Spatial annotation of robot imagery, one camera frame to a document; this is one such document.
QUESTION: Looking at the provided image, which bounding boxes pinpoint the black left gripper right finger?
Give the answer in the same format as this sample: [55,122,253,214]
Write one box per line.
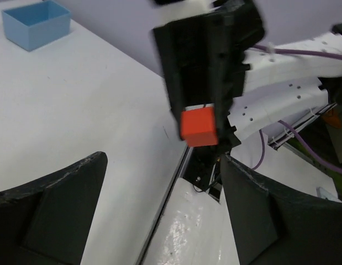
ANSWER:
[220,155,342,264]

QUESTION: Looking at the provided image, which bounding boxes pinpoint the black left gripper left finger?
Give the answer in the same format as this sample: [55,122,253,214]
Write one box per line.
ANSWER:
[0,152,108,264]

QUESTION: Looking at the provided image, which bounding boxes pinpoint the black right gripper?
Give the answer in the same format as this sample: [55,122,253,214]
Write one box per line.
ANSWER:
[152,1,265,149]

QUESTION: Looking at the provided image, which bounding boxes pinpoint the red wedge block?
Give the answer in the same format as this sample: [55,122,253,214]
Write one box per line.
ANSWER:
[180,107,218,147]

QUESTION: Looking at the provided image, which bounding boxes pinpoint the blue plastic bin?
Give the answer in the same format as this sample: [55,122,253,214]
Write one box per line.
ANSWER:
[2,1,71,51]

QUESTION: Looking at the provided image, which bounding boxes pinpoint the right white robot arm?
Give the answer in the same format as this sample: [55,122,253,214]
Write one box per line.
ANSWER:
[152,1,342,151]

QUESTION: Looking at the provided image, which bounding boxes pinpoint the silver tape sheet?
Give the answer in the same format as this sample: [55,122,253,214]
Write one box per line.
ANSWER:
[144,178,239,265]

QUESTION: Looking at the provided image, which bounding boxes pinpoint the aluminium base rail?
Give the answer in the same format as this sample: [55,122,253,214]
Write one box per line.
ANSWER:
[133,143,224,265]

